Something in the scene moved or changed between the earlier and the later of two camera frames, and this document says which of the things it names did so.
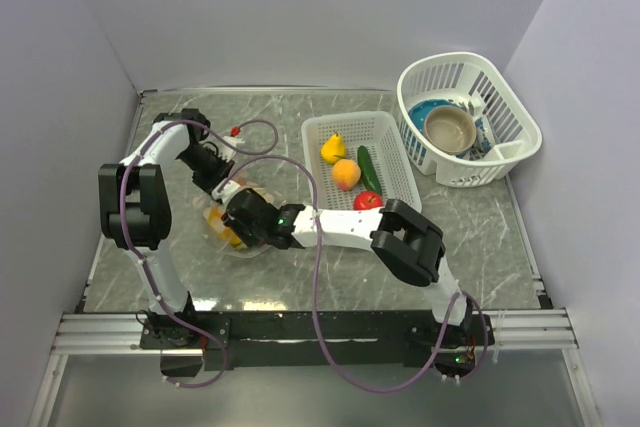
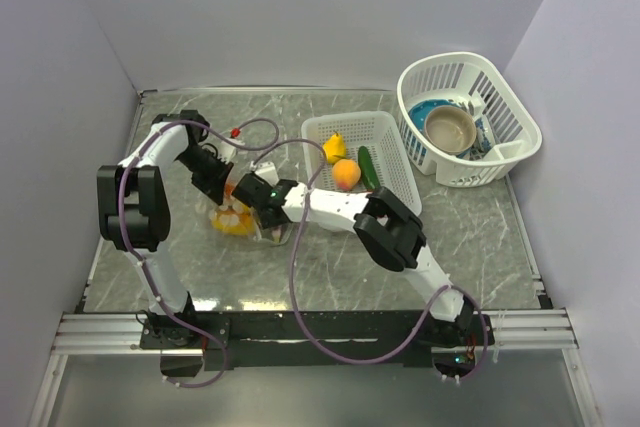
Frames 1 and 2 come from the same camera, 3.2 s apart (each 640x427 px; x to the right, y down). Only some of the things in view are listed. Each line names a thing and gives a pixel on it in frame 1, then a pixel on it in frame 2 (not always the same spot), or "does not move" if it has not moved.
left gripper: (223, 170) does not move
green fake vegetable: (370, 179) does not move
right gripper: (236, 226) → (269, 226)
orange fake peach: (346, 173) does not move
